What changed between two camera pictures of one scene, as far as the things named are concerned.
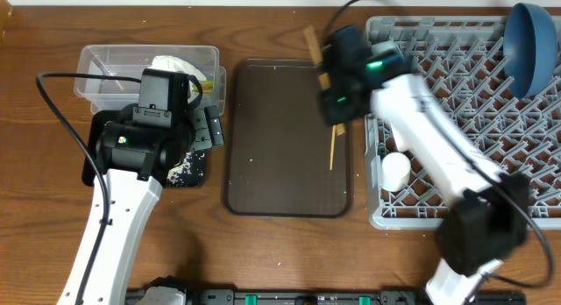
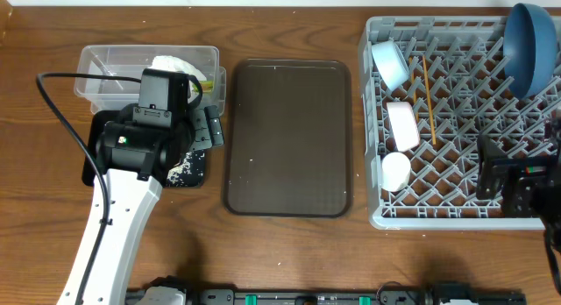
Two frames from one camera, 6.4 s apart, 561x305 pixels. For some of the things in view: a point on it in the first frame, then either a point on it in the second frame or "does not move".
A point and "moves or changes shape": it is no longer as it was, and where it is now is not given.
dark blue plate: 530,50 does not move
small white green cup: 396,171 does not move
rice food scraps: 175,173 does not move
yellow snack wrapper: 207,86 does not move
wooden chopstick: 324,78 moves or changes shape
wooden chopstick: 332,146 -> 429,99
